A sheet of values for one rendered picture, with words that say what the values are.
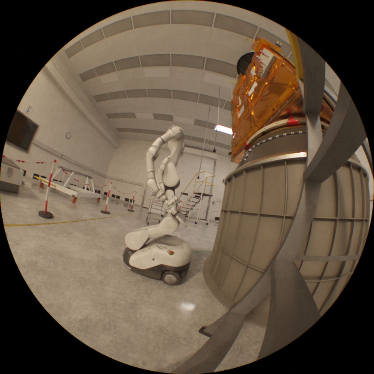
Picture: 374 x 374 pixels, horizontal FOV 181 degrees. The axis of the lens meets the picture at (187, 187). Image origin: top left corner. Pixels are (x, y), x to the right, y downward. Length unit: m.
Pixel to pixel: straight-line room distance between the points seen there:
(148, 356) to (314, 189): 0.96
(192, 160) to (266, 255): 8.66
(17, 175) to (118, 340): 3.15
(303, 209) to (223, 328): 0.51
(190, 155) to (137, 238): 8.55
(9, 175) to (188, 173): 9.18
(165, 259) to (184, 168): 8.18
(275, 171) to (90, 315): 1.47
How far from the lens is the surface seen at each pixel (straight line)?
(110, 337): 0.82
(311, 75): 0.55
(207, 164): 9.21
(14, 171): 3.32
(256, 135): 1.52
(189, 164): 8.95
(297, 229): 0.45
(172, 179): 1.08
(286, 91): 1.41
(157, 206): 5.42
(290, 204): 0.83
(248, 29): 4.57
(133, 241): 1.19
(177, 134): 1.08
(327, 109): 1.53
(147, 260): 1.04
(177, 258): 0.99
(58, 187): 4.66
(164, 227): 1.07
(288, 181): 0.86
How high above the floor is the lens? 0.75
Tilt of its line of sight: 9 degrees up
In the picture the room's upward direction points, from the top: 11 degrees clockwise
